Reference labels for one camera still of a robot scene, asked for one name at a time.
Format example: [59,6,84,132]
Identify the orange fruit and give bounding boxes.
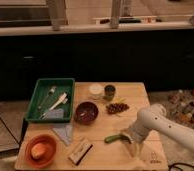
[31,143,46,160]

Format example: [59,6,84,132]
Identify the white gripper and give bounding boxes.
[121,121,144,157]

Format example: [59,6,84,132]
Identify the metal fork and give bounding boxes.
[38,86,56,110]

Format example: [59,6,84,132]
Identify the white spatula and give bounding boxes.
[39,92,69,119]

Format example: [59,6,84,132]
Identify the black cable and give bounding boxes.
[168,162,194,171]

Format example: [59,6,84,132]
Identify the dark green cup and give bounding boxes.
[104,85,116,101]

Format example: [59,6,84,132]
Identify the grey sponge in tray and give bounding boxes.
[44,109,64,119]

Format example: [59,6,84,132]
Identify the grey folded cloth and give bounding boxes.
[53,123,73,146]

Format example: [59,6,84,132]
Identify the wooden block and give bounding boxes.
[69,138,93,165]

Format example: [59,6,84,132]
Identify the purple bowl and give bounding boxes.
[74,102,99,125]

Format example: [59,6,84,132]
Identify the bunch of brown grapes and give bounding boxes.
[106,103,129,114]

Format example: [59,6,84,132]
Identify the orange bowl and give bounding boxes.
[25,134,56,169]

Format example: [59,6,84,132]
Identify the green plastic tray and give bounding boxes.
[25,78,74,123]

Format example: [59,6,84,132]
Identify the green pepper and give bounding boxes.
[104,134,128,143]

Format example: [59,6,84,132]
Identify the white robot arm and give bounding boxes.
[126,104,194,153]

